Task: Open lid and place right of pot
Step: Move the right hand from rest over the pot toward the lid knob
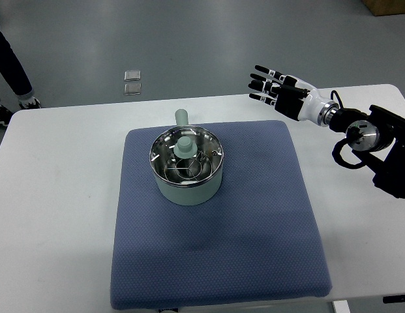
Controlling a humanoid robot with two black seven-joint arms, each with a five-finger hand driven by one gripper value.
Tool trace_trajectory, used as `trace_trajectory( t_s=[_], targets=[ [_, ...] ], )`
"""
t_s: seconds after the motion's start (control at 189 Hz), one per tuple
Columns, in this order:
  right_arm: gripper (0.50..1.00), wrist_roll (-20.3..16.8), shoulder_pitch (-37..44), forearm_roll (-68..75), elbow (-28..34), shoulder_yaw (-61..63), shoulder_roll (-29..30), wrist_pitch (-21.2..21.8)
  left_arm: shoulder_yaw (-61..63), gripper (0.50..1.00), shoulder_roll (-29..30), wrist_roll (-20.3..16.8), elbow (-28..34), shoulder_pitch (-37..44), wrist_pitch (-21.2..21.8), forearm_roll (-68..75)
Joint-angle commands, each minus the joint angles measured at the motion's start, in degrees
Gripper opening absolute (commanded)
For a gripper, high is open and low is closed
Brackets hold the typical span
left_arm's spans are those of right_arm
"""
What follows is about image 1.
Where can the blue fabric mat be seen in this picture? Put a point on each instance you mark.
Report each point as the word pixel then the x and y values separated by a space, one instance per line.
pixel 256 239

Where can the lower metal floor plate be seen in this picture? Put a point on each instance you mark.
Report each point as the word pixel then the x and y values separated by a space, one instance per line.
pixel 132 89

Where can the upper metal floor plate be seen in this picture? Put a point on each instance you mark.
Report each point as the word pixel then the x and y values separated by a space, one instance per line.
pixel 132 75

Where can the green pot with handle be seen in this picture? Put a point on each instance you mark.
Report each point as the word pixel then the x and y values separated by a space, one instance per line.
pixel 193 195

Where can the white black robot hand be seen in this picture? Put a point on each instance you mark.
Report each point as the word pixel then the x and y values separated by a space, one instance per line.
pixel 291 96

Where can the white table leg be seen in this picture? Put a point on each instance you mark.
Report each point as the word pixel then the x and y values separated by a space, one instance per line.
pixel 341 306

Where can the metal floor plate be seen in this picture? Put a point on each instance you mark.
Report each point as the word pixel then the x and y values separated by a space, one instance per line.
pixel 132 89
pixel 132 75

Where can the glass lid green knob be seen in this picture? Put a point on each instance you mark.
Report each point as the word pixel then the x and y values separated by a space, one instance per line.
pixel 187 156

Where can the person leg dark trousers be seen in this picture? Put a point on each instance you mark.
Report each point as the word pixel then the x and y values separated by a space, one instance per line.
pixel 12 71

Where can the black bracket at table edge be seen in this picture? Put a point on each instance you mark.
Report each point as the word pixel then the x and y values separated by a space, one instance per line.
pixel 392 299

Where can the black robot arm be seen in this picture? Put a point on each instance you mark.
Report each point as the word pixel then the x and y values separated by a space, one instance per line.
pixel 376 141

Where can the brown cardboard box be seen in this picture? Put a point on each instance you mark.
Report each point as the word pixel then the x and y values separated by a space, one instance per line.
pixel 385 7

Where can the black white sneaker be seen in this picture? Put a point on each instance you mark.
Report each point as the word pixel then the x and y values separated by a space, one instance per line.
pixel 5 116
pixel 29 104

